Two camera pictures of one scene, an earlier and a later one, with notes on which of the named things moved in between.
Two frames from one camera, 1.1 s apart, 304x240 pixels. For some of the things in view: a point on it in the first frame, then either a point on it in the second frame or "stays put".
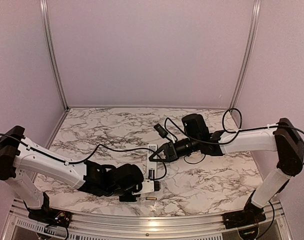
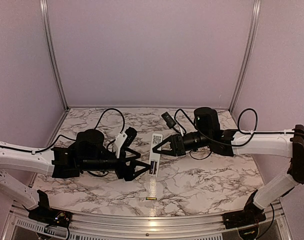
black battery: x=151 y=174 to x=153 y=166
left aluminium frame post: x=47 y=30 stays put
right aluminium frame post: x=250 y=49 stays put
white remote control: x=152 y=165 to x=156 y=138
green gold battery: x=151 y=198 stays put
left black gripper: x=129 y=199 to x=129 y=174
